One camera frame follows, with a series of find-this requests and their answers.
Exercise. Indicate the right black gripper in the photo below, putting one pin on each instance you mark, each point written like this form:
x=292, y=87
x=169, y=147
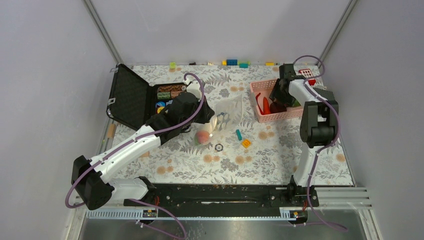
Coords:
x=289, y=101

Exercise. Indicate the pink plastic basket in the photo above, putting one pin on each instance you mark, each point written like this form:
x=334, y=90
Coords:
x=265, y=87

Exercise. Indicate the dark red eggplant toy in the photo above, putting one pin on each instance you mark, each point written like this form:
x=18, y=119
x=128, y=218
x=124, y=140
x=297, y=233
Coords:
x=276, y=107

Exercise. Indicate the teal small brick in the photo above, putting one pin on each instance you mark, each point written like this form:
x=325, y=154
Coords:
x=239, y=136

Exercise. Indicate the wooden block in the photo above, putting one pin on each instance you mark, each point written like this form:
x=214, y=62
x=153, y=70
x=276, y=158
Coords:
x=111, y=130

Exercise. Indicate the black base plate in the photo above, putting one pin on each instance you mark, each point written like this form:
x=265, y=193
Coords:
x=229, y=200

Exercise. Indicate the clear zip top bag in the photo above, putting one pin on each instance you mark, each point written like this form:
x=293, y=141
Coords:
x=229, y=114

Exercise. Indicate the black open case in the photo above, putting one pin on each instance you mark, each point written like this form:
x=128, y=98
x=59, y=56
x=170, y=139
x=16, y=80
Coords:
x=132, y=100

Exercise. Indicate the orange square brick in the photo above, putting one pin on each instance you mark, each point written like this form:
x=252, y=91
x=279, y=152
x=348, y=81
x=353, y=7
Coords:
x=246, y=143

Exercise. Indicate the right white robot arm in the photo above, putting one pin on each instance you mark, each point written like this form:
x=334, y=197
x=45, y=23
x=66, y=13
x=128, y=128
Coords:
x=319, y=126

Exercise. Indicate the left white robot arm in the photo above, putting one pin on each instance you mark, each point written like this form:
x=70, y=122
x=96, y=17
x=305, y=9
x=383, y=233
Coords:
x=93, y=182

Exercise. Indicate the white radish toy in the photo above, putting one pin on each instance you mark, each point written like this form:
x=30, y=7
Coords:
x=211, y=126

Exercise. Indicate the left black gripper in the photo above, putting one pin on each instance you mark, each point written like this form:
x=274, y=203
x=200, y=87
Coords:
x=207, y=111

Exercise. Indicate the black ring washer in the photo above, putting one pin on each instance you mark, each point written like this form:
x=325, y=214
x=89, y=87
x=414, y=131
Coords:
x=219, y=147

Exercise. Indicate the green teal brick at wall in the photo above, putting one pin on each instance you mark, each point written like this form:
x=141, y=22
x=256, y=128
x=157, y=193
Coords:
x=243, y=65

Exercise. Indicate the peach toy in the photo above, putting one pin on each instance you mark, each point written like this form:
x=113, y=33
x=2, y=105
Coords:
x=202, y=137

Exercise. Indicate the blue brick at wall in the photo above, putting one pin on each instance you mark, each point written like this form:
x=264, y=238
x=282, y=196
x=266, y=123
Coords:
x=231, y=62

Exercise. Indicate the red grid block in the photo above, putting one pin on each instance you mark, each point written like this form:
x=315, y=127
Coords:
x=307, y=73

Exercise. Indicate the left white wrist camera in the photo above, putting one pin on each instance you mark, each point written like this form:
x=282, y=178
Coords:
x=193, y=86

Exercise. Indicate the dark grey baseplate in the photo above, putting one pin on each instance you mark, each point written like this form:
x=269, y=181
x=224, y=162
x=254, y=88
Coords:
x=327, y=95

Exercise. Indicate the red chili toy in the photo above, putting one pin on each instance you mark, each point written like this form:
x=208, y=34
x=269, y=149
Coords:
x=264, y=107

